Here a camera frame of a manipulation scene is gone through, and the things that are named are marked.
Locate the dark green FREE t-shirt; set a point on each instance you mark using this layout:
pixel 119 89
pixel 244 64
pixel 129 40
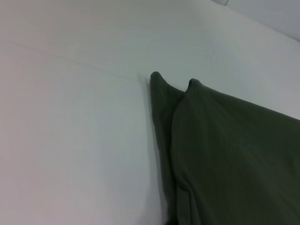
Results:
pixel 222 152

